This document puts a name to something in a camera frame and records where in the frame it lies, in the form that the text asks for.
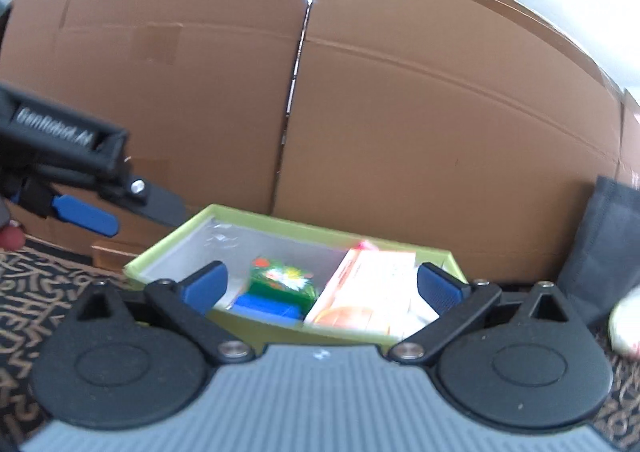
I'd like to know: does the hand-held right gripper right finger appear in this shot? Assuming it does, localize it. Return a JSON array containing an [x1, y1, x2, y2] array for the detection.
[[390, 261, 576, 366]]

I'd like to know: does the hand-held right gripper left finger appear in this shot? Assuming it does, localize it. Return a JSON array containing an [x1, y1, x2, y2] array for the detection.
[[65, 260, 253, 366]]

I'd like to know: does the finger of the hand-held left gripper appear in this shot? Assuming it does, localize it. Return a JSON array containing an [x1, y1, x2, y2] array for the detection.
[[99, 172, 189, 229], [22, 177, 121, 237]]

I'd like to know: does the yellow-green cardboard box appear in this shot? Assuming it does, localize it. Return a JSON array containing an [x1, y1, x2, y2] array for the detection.
[[122, 203, 469, 349]]

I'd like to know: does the small blue box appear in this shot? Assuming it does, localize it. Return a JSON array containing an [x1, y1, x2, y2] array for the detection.
[[232, 293, 304, 326]]

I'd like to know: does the orange and white box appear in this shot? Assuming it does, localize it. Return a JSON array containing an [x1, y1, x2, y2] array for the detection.
[[303, 247, 419, 339]]

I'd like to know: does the small green box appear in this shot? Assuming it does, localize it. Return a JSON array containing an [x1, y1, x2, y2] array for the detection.
[[247, 257, 320, 318]]

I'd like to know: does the person's left hand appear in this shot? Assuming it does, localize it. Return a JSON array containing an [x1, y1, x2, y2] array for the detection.
[[0, 225, 27, 251]]

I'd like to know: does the black letter-printed cloth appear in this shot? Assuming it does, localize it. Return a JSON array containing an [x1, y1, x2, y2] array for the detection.
[[0, 236, 640, 452]]

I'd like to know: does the dark grey fabric bag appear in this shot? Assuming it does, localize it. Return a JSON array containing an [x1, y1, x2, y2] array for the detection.
[[555, 175, 640, 331]]

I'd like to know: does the large brown cardboard box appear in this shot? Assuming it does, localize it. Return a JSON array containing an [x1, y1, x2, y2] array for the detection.
[[0, 0, 640, 285]]

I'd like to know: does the white round object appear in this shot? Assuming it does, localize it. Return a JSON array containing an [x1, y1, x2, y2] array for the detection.
[[607, 287, 640, 361]]

